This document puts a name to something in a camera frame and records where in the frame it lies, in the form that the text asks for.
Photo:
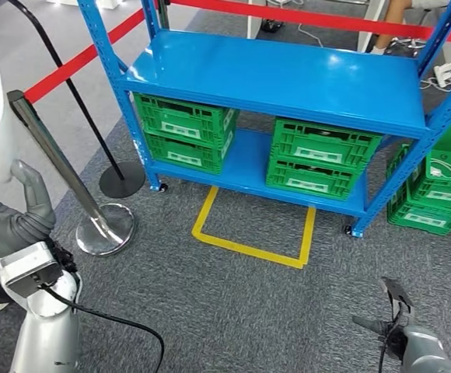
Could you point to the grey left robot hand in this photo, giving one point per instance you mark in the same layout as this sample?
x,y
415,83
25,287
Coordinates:
x,y
35,206

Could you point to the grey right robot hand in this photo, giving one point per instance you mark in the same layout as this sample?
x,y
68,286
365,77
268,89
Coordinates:
x,y
373,325

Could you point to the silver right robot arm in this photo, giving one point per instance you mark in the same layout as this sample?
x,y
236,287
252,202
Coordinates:
x,y
427,355

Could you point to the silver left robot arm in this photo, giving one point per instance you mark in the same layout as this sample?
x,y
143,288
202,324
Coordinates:
x,y
46,340

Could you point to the blue metal shelf rack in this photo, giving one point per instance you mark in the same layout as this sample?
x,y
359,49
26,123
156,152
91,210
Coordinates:
x,y
272,77

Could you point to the chrome stanchion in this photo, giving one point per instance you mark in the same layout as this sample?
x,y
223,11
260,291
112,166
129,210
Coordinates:
x,y
163,13
54,149

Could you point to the red barrier belt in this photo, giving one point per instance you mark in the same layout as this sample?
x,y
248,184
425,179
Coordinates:
x,y
73,62
326,20

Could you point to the yellow floor tape square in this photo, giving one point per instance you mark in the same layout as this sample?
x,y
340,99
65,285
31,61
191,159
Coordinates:
x,y
248,250

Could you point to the white power strip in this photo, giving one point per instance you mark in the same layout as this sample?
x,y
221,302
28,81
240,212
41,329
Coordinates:
x,y
443,76

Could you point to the chrome stool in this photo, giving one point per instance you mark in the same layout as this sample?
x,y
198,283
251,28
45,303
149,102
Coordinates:
x,y
404,46

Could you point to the person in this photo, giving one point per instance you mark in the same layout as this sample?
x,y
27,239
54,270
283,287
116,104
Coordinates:
x,y
396,13

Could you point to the white desk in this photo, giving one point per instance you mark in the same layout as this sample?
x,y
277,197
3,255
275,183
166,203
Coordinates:
x,y
254,18

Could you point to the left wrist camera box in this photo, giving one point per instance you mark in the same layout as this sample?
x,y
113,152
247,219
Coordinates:
x,y
27,267

